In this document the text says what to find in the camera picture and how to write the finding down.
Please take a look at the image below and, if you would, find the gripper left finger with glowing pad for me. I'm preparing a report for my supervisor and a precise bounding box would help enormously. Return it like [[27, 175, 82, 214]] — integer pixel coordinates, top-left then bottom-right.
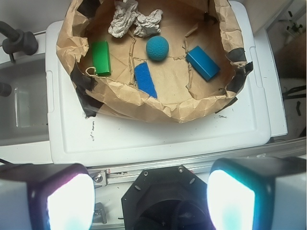
[[0, 163, 95, 230]]

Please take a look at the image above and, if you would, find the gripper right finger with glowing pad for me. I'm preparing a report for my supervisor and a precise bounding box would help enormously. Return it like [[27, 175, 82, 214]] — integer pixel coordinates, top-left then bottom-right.
[[207, 157, 307, 230]]

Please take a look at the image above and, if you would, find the blue sponge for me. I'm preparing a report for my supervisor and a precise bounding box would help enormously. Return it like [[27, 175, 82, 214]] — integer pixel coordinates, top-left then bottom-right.
[[134, 62, 157, 99]]

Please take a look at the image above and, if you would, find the white plastic bin lid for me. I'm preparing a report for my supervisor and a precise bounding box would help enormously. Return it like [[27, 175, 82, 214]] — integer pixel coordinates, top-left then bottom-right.
[[46, 1, 288, 166]]

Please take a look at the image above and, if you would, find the blue rectangular block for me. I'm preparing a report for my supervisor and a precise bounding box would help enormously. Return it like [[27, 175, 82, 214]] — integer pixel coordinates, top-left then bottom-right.
[[186, 46, 220, 81]]

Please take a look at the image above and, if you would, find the brown paper bag tray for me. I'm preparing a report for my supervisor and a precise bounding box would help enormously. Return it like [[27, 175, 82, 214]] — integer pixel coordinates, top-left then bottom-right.
[[56, 0, 253, 123]]

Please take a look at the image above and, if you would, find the green rectangular block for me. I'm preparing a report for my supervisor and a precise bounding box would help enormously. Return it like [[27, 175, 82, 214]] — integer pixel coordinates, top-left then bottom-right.
[[92, 41, 111, 77]]

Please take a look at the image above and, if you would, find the black clamp knob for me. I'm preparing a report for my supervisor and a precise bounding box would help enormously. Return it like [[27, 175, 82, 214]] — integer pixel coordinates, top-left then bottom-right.
[[0, 21, 38, 63]]

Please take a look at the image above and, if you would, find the crumpled white paper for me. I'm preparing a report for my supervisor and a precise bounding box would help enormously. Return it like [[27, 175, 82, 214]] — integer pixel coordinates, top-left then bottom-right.
[[108, 0, 163, 38]]

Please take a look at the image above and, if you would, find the metal corner bracket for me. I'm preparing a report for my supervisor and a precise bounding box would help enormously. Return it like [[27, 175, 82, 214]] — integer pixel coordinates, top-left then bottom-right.
[[93, 202, 107, 224]]

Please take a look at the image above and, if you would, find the aluminium extrusion rail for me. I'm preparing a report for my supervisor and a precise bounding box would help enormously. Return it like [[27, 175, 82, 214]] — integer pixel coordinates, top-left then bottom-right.
[[88, 137, 307, 187]]

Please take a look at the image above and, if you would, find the black octagonal mount plate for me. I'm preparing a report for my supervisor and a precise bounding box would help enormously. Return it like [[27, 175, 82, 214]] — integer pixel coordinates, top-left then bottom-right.
[[121, 165, 215, 230]]

